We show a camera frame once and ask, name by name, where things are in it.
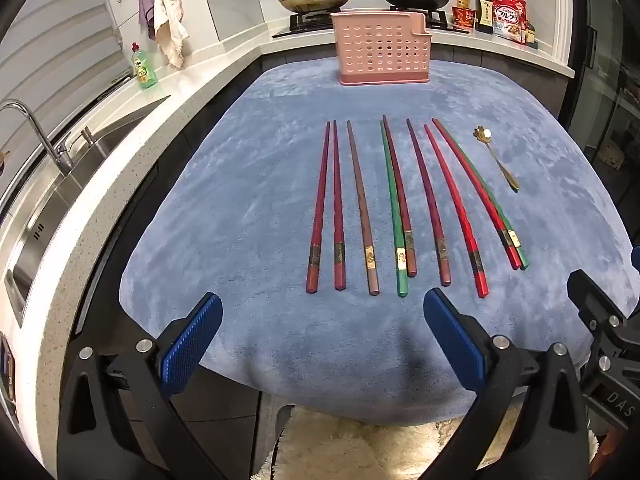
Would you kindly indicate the dark soy sauce bottle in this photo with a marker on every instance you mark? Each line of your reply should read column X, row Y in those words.
column 484, row 12

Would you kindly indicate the person's right hand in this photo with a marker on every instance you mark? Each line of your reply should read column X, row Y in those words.
column 610, row 447

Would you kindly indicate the window blind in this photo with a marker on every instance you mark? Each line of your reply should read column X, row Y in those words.
column 45, row 35

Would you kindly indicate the green dish soap bottle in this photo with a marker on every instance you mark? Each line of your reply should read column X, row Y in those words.
column 144, row 70

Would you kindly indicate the dark red chopstick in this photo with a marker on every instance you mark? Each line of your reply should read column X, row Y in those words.
column 320, row 210
column 338, row 210

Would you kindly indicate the glass door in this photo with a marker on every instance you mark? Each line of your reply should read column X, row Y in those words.
column 610, row 85

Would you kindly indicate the purple hanging cloth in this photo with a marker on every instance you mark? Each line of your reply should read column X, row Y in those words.
column 146, row 7

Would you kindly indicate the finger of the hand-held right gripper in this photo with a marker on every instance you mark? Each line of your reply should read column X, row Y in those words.
column 636, row 262
column 592, row 300

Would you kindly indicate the pink perforated utensil basket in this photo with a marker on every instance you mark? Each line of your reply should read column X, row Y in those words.
column 380, row 50

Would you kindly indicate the orange snack packet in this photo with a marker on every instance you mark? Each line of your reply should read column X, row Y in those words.
column 463, row 16

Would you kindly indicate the blue plush mat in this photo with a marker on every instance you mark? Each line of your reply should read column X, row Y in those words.
column 250, row 210

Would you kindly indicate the black gas stove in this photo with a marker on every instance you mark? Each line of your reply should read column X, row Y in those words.
column 305, row 22

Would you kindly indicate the white hanging towel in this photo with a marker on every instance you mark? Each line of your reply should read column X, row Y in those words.
column 169, row 20

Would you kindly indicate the green chopstick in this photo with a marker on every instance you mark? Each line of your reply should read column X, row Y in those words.
column 520, row 255
column 393, row 210

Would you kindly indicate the sink soap pump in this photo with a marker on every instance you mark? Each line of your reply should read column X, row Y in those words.
column 87, row 136

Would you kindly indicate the small teal holder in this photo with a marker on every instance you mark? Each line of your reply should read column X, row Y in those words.
column 530, row 35

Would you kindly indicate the bright red chopstick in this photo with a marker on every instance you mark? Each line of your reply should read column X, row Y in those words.
column 475, row 185
column 457, row 210

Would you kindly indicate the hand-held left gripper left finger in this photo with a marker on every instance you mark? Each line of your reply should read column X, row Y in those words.
column 192, row 340

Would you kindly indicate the stainless steel sink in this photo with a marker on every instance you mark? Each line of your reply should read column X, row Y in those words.
column 55, row 210

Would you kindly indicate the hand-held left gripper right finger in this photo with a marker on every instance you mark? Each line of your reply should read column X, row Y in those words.
column 452, row 335

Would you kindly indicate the maroon chopstick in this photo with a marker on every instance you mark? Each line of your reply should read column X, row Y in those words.
column 398, row 185
column 428, row 200

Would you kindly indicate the chrome faucet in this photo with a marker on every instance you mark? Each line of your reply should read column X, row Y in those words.
column 35, row 130

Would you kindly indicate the red cereal bag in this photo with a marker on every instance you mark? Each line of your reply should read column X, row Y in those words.
column 510, row 17

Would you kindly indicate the brown chopstick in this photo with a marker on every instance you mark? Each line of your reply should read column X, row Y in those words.
column 361, row 210

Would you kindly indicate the gold spoon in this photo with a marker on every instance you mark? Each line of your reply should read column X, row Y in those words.
column 497, row 162

